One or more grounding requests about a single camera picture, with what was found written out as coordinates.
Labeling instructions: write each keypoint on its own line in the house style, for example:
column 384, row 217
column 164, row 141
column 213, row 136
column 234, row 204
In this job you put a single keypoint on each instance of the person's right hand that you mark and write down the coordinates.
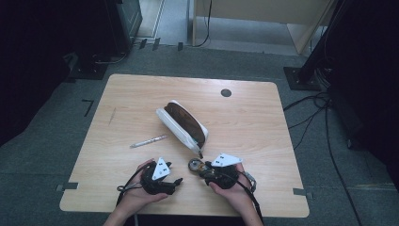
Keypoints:
column 233, row 196

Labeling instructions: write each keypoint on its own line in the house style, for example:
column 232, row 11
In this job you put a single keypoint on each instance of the beige wooden cabinet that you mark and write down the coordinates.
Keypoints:
column 266, row 12

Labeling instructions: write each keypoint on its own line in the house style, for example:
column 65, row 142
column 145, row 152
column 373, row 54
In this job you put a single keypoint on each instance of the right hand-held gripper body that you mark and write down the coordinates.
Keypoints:
column 224, row 177

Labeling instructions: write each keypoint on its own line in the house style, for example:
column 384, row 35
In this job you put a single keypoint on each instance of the translucent white pen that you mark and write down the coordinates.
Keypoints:
column 149, row 141

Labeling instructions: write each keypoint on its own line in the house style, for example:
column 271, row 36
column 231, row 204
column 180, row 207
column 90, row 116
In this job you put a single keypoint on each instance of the dark round table grommet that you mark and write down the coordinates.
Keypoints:
column 226, row 93

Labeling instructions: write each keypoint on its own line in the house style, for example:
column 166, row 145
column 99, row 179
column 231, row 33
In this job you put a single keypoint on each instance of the black metal stand with base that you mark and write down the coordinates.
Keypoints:
column 309, row 67

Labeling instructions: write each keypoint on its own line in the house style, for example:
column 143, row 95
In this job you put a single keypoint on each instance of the black stand base plate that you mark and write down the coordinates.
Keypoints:
column 89, row 70

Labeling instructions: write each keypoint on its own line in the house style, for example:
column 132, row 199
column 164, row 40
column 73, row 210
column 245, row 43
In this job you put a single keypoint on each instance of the grey floor tape strip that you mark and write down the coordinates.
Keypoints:
column 69, row 186
column 301, row 192

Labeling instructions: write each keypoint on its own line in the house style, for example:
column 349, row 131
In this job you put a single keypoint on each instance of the dark cabinet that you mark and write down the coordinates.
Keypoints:
column 125, row 25

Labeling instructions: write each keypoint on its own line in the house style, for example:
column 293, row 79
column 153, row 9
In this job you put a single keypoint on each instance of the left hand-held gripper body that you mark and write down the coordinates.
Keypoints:
column 156, row 182

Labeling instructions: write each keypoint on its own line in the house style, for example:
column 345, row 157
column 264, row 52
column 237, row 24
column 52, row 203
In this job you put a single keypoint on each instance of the round grey tape roll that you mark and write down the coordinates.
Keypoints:
column 196, row 164

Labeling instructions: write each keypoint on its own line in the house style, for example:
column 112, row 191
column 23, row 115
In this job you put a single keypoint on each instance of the black floor tape strip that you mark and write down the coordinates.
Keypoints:
column 142, row 43
column 156, row 44
column 180, row 46

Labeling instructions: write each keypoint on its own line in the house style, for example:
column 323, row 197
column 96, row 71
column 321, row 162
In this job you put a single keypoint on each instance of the person's left hand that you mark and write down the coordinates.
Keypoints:
column 138, row 197

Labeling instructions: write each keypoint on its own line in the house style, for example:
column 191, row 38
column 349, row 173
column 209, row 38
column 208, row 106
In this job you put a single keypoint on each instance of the white pencil case brown lining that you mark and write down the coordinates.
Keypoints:
column 185, row 125

